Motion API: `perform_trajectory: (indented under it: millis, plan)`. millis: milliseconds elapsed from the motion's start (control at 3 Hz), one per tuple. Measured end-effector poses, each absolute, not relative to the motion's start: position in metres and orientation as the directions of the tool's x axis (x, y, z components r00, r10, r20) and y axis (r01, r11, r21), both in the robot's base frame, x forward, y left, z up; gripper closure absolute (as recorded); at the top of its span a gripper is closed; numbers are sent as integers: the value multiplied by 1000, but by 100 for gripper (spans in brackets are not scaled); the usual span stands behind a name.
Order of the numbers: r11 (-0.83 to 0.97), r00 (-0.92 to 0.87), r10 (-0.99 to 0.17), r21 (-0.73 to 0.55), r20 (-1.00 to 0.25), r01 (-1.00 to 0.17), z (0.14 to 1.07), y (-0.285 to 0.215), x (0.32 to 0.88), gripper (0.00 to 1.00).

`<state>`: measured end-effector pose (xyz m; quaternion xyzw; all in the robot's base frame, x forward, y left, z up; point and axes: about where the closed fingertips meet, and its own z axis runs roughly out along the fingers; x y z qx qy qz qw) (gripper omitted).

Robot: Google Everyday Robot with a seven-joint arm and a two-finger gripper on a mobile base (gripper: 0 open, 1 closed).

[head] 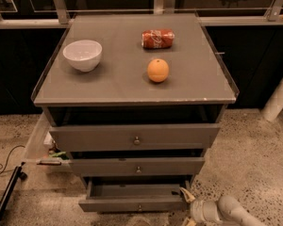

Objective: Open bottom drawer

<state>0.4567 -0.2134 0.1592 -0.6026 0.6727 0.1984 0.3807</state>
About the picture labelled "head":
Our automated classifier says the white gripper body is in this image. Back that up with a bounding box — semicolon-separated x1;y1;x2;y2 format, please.
190;200;221;223

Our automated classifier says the grey bottom drawer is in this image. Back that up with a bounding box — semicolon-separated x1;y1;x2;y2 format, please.
78;178;190;213

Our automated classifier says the grey drawer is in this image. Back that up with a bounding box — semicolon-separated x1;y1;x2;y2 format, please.
49;123;220;152
78;178;190;213
70;157;205;177

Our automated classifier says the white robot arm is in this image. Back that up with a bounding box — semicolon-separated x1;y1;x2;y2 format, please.
180;77;283;226

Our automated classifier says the grey middle drawer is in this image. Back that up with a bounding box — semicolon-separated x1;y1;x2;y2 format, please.
70;157;205;177

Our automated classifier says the grey top drawer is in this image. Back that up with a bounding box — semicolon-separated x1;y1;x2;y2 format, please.
49;123;220;152

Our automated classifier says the grey drawer cabinet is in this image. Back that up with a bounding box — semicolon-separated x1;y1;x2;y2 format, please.
30;12;240;190

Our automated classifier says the orange fruit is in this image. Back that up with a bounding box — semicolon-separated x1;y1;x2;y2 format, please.
147;58;169;83

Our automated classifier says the clear plastic storage bin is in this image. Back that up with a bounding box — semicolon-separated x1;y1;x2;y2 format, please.
22;114;71;173

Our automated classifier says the red soda can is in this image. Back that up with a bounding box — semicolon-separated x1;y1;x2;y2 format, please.
141;29;175;49

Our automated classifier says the white ceramic bowl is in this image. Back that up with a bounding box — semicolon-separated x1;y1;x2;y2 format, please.
62;40;103;72

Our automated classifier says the black stand leg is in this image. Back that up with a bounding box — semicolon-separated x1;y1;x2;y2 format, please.
0;162;27;221

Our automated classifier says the black floor cable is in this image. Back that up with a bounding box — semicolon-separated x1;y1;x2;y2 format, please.
0;144;26;176

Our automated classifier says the metal railing frame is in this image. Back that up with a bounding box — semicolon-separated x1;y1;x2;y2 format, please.
0;0;283;29

